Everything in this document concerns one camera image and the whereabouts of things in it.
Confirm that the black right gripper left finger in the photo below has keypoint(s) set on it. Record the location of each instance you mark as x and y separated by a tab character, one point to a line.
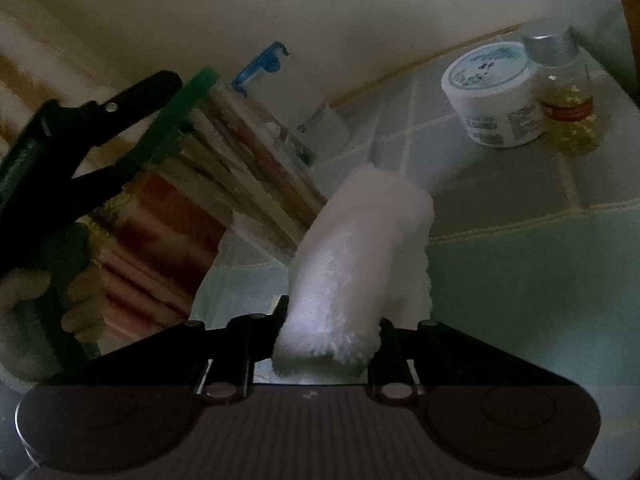
252	338

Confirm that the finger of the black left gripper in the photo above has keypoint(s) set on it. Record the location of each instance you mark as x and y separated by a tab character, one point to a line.
157	144
130	92

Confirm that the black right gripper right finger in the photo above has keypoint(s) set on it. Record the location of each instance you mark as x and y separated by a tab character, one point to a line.
391	373

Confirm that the white fluffy cloth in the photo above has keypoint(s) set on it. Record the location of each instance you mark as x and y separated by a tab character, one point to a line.
362	260

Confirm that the green lidded chopstick jar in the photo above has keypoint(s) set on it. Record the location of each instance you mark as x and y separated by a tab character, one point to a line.
243	168

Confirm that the blue lidded clear plastic container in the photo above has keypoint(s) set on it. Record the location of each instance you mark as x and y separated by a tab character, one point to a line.
273	80

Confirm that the white cream jar floral lid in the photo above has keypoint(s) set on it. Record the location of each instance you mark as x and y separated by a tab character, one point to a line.
491	90

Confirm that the glass bottle with silver cap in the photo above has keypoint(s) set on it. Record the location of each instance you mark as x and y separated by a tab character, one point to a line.
562	87

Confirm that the gloved hand holding gripper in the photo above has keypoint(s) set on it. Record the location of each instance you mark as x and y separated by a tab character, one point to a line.
28	310

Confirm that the beige patterned curtain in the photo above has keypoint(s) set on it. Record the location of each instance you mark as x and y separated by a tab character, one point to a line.
156	239

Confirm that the grey green checked tablecloth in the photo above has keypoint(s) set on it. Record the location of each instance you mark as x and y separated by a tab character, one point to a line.
531	251

